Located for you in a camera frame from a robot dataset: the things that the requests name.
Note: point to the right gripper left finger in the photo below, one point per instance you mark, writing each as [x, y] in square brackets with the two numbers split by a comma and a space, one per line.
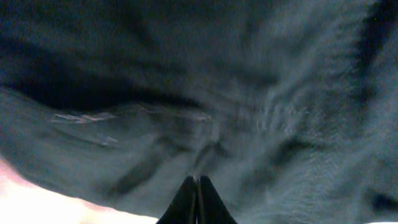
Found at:
[182, 209]

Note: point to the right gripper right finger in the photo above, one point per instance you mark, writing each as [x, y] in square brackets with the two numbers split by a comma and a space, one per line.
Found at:
[210, 207]

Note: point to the black shorts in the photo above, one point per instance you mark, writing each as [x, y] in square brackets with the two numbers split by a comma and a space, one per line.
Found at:
[288, 106]

